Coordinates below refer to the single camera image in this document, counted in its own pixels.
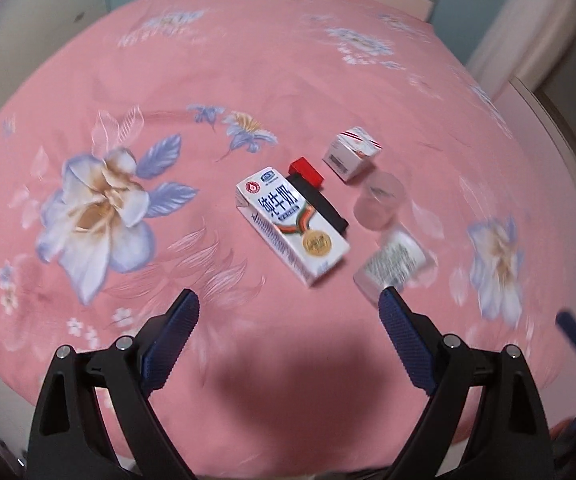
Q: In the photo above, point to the small red box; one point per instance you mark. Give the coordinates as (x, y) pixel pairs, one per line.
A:
(308, 170)

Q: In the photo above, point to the clear plastic cup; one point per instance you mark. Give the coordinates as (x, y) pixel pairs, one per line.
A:
(378, 202)

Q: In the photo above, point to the white red-striped medicine box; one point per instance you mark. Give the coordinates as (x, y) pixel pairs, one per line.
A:
(350, 152)

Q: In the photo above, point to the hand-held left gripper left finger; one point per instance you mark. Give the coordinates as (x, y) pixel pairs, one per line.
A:
(175, 330)

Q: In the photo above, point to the white labelled plastic bottle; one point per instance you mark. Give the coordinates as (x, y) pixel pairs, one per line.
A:
(395, 260)

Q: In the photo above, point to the pink floral bedsheet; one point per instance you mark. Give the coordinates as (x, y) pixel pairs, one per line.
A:
(168, 85)

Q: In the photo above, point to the beige wardrobe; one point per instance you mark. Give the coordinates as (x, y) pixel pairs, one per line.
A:
(43, 5)

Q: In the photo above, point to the white milk carton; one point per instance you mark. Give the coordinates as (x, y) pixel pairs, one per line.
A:
(288, 225)

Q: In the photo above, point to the white door frame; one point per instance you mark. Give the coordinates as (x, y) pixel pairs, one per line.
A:
(533, 25)

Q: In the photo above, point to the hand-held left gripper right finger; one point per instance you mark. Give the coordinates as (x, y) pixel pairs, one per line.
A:
(405, 335)

